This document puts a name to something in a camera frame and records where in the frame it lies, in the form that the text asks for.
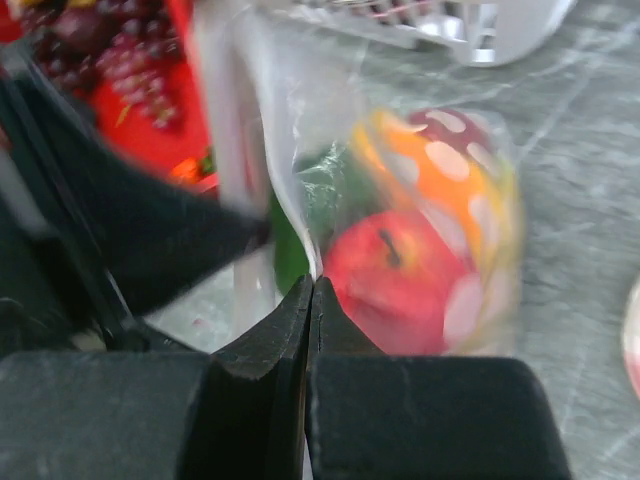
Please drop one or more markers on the pink round plate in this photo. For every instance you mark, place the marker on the pink round plate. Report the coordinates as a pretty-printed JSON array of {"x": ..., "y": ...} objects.
[{"x": 630, "y": 337}]

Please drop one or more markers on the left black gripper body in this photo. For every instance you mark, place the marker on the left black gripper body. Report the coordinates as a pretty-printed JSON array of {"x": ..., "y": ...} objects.
[{"x": 87, "y": 291}]

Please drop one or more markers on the purple grapes bunch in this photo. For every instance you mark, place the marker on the purple grapes bunch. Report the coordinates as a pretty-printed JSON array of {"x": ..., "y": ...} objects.
[{"x": 129, "y": 45}]

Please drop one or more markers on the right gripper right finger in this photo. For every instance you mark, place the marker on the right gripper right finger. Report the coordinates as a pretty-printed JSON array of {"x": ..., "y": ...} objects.
[{"x": 374, "y": 416}]

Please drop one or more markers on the green bell pepper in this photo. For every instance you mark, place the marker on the green bell pepper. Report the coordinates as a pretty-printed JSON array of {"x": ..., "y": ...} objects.
[{"x": 335, "y": 193}]

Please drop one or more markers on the white plastic basket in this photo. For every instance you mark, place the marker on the white plastic basket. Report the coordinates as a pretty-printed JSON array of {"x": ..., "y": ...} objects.
[{"x": 476, "y": 33}]

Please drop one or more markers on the orange yellow mango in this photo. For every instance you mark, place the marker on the orange yellow mango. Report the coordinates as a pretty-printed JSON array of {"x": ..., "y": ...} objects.
[{"x": 485, "y": 204}]

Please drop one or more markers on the clear dotted zip bag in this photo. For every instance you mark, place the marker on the clear dotted zip bag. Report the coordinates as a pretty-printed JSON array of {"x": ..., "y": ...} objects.
[{"x": 274, "y": 93}]

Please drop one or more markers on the red plastic tray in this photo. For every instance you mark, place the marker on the red plastic tray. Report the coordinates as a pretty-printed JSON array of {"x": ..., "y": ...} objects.
[{"x": 126, "y": 129}]

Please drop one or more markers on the red faceted apple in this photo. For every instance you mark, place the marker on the red faceted apple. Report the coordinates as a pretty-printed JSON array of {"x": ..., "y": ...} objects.
[{"x": 467, "y": 133}]

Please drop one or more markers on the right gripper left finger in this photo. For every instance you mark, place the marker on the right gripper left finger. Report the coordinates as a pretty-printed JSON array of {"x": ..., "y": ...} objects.
[{"x": 235, "y": 414}]

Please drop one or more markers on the orange carrot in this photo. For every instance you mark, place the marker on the orange carrot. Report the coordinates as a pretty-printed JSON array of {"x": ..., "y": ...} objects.
[{"x": 194, "y": 170}]

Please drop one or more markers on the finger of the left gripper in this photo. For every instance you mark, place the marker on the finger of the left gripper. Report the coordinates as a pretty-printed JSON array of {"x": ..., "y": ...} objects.
[{"x": 156, "y": 239}]

